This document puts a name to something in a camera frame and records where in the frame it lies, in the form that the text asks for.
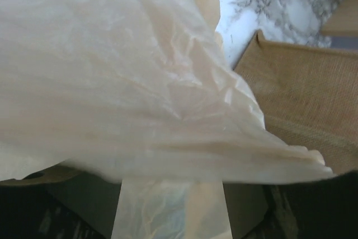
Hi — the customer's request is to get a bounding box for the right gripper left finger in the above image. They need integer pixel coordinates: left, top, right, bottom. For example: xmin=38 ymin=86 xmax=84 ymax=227
xmin=1 ymin=172 xmax=120 ymax=238

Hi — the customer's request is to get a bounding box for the burlap tote bag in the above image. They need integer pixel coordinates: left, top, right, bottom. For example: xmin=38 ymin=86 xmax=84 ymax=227
xmin=235 ymin=31 xmax=357 ymax=174

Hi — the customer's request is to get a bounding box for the peach plastic grocery bag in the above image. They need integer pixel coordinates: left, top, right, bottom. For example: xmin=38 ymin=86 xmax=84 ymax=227
xmin=1 ymin=0 xmax=333 ymax=238

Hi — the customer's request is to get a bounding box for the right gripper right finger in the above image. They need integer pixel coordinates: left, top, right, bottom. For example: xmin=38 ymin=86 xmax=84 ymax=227
xmin=223 ymin=171 xmax=357 ymax=238

